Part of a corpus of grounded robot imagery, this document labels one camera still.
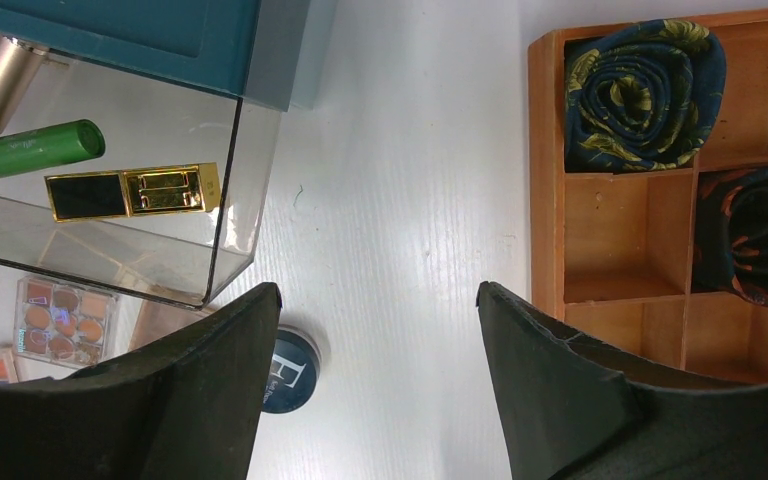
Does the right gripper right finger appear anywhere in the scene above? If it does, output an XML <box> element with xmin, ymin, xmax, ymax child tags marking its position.
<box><xmin>476</xmin><ymin>281</ymin><xmax>768</xmax><ymax>479</ymax></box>

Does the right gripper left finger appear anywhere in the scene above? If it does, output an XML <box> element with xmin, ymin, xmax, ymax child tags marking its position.
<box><xmin>0</xmin><ymin>282</ymin><xmax>282</xmax><ymax>479</ymax></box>

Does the black and gold lipstick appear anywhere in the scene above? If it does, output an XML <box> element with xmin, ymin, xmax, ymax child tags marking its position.
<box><xmin>45</xmin><ymin>163</ymin><xmax>221</xmax><ymax>222</ymax></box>

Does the green lipstick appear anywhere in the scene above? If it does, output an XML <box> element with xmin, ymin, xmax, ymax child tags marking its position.
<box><xmin>0</xmin><ymin>119</ymin><xmax>106</xmax><ymax>178</ymax></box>

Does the brown square blush compact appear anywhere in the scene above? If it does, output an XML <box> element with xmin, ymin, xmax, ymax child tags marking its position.
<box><xmin>128</xmin><ymin>301</ymin><xmax>215</xmax><ymax>351</ymax></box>

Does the navy round powder jar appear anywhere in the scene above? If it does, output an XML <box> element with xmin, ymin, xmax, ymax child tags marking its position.
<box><xmin>262</xmin><ymin>325</ymin><xmax>321</xmax><ymax>414</ymax></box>

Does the warm tone eyeshadow palette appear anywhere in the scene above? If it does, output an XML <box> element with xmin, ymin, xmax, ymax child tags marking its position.
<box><xmin>13</xmin><ymin>275</ymin><xmax>119</xmax><ymax>369</ymax></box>

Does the wooden compartment tray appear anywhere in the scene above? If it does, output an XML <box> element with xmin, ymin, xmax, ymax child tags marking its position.
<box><xmin>527</xmin><ymin>8</ymin><xmax>768</xmax><ymax>383</ymax></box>

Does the rolled dark orange tie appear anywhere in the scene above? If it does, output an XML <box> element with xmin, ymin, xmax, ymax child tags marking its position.
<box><xmin>692</xmin><ymin>167</ymin><xmax>768</xmax><ymax>307</ymax></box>

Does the rolled blue yellow tie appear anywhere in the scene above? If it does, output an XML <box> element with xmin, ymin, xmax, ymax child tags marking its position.
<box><xmin>564</xmin><ymin>19</ymin><xmax>727</xmax><ymax>174</ymax></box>

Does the teal drawer cabinet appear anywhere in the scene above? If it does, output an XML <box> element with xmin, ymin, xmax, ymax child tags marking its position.
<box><xmin>0</xmin><ymin>0</ymin><xmax>337</xmax><ymax>112</ymax></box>

